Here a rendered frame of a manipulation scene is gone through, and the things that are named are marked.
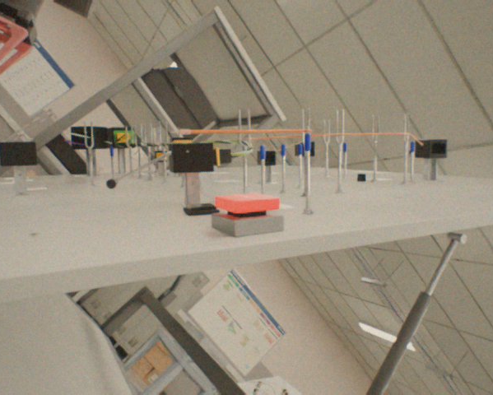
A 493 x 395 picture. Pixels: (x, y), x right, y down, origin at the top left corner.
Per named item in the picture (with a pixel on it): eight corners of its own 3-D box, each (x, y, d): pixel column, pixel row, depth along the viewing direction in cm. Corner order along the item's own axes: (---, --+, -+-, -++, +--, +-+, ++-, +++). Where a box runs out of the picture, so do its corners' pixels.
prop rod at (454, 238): (467, 237, 76) (388, 392, 70) (453, 234, 78) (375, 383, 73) (463, 232, 75) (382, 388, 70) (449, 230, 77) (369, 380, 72)
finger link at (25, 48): (15, 88, 76) (37, 39, 77) (10, 76, 69) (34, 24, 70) (-28, 70, 73) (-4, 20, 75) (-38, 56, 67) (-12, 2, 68)
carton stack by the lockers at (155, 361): (125, 363, 742) (163, 327, 767) (123, 357, 773) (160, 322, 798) (158, 397, 762) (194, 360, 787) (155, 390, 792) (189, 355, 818)
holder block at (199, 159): (169, 171, 64) (168, 143, 63) (207, 169, 65) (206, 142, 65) (174, 173, 60) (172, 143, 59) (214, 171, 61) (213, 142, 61)
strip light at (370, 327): (411, 344, 636) (415, 341, 638) (357, 322, 753) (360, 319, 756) (417, 352, 640) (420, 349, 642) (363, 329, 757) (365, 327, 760)
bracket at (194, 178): (181, 205, 65) (179, 171, 64) (197, 204, 66) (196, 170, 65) (187, 209, 61) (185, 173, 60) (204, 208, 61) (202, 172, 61)
